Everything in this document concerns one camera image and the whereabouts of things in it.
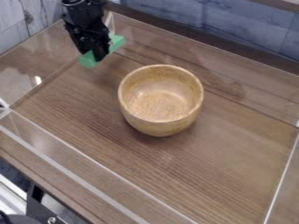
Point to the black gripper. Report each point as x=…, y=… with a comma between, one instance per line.
x=83, y=19

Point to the green rectangular stick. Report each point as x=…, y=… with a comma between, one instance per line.
x=87, y=59

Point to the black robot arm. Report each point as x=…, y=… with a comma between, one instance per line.
x=83, y=23

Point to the wooden bowl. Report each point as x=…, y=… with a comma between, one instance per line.
x=161, y=98

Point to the clear acrylic enclosure wall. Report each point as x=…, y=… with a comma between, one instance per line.
x=99, y=194

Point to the black table frame leg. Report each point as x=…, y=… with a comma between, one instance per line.
x=46, y=209

